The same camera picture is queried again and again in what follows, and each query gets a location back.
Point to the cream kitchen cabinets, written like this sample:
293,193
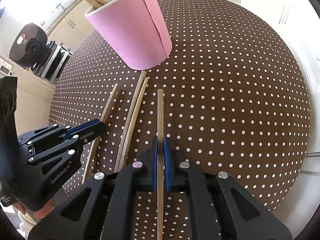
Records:
71,27

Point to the pink paper cup holder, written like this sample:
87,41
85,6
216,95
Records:
135,29

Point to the brown polka dot tablecloth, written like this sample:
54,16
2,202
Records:
235,99

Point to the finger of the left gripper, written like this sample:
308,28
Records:
45,148
89,130

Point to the grey metal rack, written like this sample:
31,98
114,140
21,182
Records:
54,62

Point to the black round camera device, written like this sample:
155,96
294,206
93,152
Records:
30,47

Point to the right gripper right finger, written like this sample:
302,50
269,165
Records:
219,207

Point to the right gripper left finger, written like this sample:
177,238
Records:
102,208

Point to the wooden chopstick of bundle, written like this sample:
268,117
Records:
128,118
95,143
160,162
132,123

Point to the person's hand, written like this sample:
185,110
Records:
40,214

